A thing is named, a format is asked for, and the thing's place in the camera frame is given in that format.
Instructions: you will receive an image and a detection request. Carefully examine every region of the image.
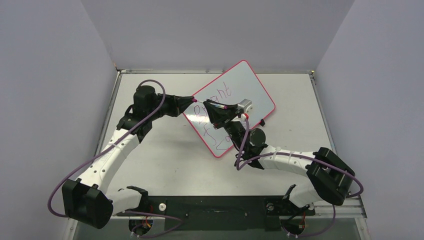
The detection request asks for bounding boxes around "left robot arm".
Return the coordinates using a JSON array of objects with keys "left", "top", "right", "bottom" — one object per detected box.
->
[{"left": 61, "top": 85, "right": 195, "bottom": 229}]

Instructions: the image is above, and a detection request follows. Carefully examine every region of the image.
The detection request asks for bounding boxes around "purple whiteboard marker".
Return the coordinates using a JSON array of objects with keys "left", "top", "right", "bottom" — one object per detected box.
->
[{"left": 208, "top": 102, "right": 228, "bottom": 110}]

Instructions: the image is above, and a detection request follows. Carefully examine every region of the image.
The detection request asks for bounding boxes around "pink-framed whiteboard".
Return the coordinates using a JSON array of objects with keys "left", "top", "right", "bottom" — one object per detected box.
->
[{"left": 184, "top": 60, "right": 276, "bottom": 158}]

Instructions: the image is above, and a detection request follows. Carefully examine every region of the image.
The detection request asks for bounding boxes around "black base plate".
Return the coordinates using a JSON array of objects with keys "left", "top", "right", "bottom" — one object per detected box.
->
[{"left": 116, "top": 196, "right": 316, "bottom": 232}]

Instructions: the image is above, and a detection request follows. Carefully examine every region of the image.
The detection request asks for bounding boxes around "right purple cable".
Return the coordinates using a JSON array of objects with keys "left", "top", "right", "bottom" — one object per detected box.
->
[{"left": 234, "top": 114, "right": 365, "bottom": 239}]

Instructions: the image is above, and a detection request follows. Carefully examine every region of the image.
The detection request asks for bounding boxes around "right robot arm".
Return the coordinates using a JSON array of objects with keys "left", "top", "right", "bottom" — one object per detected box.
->
[{"left": 203, "top": 99, "right": 355, "bottom": 214}]

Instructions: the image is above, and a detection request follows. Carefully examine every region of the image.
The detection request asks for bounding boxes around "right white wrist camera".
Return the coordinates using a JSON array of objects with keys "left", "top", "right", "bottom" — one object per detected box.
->
[{"left": 237, "top": 99, "right": 253, "bottom": 119}]

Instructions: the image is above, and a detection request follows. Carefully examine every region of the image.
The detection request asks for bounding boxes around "aluminium front rail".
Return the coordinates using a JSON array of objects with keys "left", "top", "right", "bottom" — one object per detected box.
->
[{"left": 67, "top": 198, "right": 368, "bottom": 220}]

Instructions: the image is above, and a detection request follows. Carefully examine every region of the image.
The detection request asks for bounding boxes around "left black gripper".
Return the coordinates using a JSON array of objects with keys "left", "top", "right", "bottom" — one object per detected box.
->
[{"left": 148, "top": 93, "right": 195, "bottom": 122}]

